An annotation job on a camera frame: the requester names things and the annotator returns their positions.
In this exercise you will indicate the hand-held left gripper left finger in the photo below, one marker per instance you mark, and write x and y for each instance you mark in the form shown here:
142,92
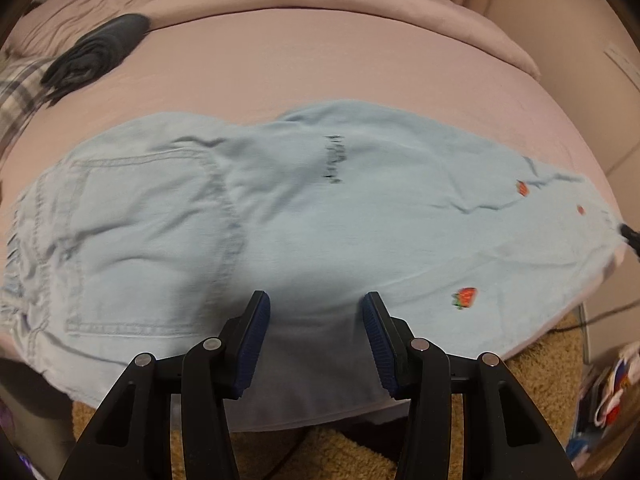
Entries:
255,340

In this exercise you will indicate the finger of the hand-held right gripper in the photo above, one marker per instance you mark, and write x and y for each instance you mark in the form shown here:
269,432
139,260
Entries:
629,234

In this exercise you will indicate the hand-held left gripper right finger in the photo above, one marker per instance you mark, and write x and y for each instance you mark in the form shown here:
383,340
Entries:
377,340

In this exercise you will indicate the light blue denim pants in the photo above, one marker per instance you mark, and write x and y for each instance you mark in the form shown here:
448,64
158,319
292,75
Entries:
350,210

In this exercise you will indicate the brown fluffy rug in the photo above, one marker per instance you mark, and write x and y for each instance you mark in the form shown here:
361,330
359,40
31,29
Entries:
540,360

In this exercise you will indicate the colourful clutter on floor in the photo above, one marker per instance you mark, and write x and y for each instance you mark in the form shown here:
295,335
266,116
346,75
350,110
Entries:
607,400

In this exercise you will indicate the pink bed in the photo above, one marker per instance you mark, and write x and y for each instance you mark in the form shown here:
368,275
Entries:
350,75

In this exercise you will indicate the black folded cloth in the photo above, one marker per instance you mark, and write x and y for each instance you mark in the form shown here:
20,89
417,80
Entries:
95,55

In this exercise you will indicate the plaid cloth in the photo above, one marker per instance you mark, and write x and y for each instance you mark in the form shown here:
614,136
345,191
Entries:
20,95

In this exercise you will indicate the pink blanket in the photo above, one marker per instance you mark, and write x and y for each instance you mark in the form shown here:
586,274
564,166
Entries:
300,0

